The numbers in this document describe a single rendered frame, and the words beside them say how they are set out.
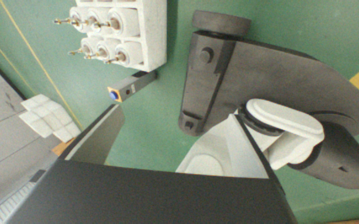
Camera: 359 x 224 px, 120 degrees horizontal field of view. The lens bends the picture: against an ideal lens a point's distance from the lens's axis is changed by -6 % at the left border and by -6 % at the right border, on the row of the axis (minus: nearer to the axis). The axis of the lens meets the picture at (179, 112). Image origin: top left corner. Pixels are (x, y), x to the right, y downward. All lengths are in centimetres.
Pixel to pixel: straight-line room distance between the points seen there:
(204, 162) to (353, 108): 53
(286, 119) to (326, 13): 40
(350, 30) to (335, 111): 27
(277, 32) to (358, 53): 28
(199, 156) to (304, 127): 31
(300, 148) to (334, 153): 8
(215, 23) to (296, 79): 31
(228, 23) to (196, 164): 39
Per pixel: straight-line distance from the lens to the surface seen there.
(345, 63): 75
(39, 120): 305
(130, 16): 57
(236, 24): 45
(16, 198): 702
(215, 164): 21
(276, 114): 40
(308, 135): 43
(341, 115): 61
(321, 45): 69
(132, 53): 57
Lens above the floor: 63
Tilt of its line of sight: 45 degrees down
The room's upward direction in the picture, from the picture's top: 144 degrees counter-clockwise
